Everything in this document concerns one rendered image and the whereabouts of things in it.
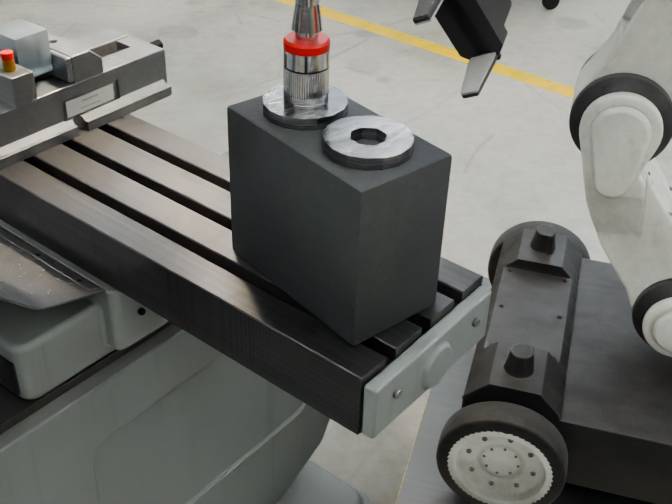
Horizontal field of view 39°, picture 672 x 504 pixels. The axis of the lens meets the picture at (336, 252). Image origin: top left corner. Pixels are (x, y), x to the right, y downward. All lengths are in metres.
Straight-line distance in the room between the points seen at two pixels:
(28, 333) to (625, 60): 0.86
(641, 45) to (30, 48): 0.82
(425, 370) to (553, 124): 2.67
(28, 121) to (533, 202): 2.07
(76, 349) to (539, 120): 2.65
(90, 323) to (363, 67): 2.84
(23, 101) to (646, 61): 0.83
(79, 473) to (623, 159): 0.86
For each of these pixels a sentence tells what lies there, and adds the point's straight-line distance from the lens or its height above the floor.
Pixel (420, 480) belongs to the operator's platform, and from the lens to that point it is 1.60.
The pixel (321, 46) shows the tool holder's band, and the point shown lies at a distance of 0.95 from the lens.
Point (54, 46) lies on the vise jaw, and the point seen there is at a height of 1.07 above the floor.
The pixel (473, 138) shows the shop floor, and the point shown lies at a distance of 3.45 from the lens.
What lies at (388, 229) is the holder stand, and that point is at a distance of 0.91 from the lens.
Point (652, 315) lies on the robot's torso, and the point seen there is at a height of 0.70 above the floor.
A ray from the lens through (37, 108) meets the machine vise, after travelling 1.34.
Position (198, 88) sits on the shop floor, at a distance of 3.75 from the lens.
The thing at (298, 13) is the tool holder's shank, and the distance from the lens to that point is 0.95.
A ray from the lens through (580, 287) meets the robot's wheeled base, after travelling 1.78.
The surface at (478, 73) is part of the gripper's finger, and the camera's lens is 1.06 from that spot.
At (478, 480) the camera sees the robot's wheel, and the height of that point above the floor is 0.45.
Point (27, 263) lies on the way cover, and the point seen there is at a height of 0.89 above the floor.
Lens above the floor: 1.59
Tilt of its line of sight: 35 degrees down
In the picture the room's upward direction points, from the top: 2 degrees clockwise
